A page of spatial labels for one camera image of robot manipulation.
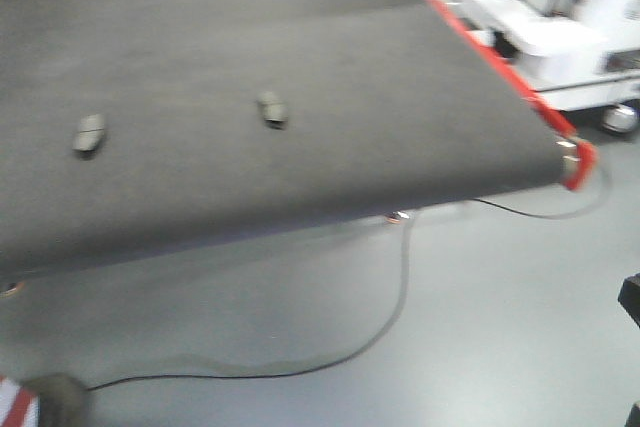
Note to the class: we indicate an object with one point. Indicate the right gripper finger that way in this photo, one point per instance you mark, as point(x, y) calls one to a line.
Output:
point(629, 299)

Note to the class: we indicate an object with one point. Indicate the grey brake pad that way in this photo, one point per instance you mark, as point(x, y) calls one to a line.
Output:
point(274, 111)
point(90, 133)

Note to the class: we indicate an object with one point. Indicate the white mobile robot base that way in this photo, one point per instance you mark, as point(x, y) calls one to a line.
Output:
point(574, 54)

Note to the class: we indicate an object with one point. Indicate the red white traffic cone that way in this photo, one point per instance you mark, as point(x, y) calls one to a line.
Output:
point(50, 400)

